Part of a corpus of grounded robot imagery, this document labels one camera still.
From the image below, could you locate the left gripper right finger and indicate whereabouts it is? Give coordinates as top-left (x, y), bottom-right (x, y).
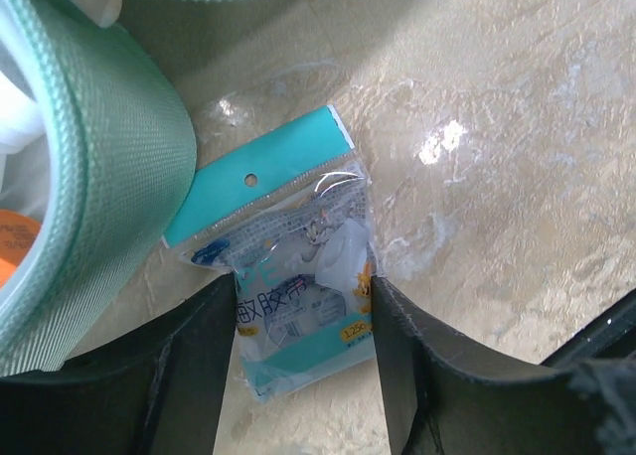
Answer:
top-left (372, 277), bottom-right (635, 454)

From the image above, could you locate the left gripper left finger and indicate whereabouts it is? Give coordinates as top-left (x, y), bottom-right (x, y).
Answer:
top-left (1, 275), bottom-right (236, 454)

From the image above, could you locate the teal cotton swab bag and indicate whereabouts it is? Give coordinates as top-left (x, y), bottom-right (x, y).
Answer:
top-left (163, 105), bottom-right (379, 402)

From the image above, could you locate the brown medicine bottle orange cap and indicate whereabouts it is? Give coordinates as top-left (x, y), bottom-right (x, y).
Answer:
top-left (0, 210), bottom-right (41, 286)

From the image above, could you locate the mint green medicine case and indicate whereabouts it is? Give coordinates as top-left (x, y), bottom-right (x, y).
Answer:
top-left (1, 0), bottom-right (196, 377)

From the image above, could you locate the white gauze pad packet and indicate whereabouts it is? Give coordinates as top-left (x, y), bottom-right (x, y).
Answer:
top-left (1, 41), bottom-right (45, 155)

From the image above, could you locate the black base frame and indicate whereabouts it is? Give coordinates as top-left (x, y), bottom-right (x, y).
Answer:
top-left (542, 290), bottom-right (636, 368)

